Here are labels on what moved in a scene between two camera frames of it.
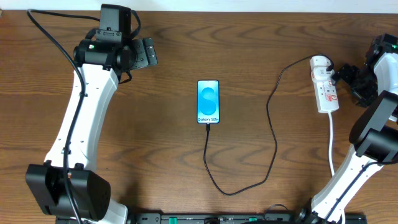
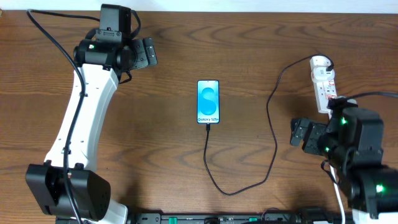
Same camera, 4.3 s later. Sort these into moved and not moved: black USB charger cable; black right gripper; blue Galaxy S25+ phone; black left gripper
Moved: black right gripper
Not moved: blue Galaxy S25+ phone; black USB charger cable; black left gripper
